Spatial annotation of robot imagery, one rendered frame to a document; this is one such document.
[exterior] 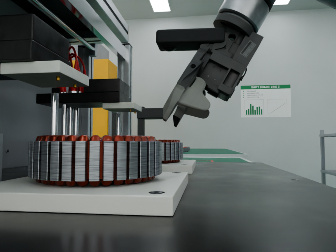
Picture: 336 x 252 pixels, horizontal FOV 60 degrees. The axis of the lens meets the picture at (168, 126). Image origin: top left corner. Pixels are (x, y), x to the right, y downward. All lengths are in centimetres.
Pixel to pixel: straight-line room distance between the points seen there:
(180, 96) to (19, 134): 32
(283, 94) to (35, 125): 539
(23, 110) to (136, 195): 46
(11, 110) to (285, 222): 51
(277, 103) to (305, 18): 168
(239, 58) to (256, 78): 529
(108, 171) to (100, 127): 377
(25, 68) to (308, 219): 23
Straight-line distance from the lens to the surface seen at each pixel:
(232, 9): 50
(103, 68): 409
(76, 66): 53
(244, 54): 50
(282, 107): 578
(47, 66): 26
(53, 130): 35
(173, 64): 581
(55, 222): 18
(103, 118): 397
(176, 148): 46
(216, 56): 48
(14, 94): 60
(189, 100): 43
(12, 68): 28
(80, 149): 21
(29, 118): 63
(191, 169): 42
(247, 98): 569
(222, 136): 558
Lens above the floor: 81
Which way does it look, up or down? 3 degrees up
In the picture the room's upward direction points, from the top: straight up
